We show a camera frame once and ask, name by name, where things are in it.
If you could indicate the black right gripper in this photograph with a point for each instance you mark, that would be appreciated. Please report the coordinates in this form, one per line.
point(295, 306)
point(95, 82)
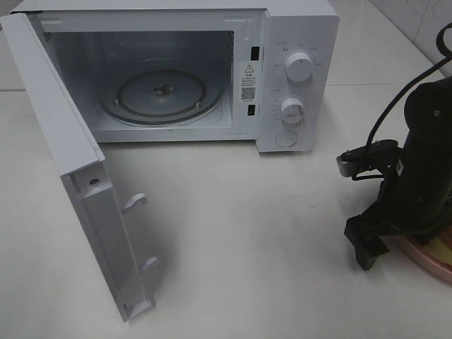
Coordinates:
point(414, 199)

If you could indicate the pink round plate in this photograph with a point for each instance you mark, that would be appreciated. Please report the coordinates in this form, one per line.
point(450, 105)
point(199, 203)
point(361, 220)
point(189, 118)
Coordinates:
point(416, 253)

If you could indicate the white warning label sticker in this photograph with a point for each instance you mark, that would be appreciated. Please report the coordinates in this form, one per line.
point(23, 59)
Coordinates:
point(248, 81)

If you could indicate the round door release button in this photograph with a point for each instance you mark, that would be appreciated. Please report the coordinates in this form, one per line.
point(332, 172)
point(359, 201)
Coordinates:
point(286, 139)

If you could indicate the white upper power knob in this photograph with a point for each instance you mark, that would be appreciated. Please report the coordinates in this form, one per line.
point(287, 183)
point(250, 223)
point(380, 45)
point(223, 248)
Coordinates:
point(299, 66)

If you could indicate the white lower timer knob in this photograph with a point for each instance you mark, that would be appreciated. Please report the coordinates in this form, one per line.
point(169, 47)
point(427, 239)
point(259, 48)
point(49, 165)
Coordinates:
point(292, 110)

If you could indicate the white microwave oven body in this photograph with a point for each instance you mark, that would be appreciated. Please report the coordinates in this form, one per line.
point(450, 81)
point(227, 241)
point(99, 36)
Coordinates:
point(91, 36)

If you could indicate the white microwave door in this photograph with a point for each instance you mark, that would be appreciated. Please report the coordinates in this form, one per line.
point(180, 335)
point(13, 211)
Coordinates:
point(80, 163)

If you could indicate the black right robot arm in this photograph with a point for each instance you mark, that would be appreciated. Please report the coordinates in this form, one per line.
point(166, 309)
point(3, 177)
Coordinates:
point(427, 113)

